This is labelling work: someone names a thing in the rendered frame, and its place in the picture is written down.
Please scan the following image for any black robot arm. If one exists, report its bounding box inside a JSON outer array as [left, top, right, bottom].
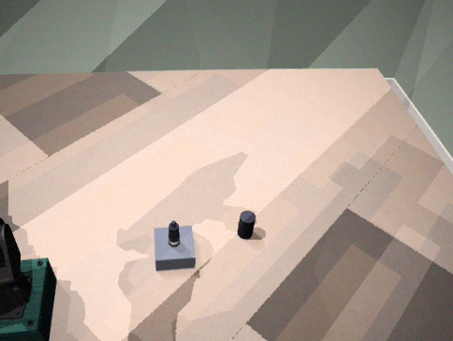
[[0, 217, 33, 319]]

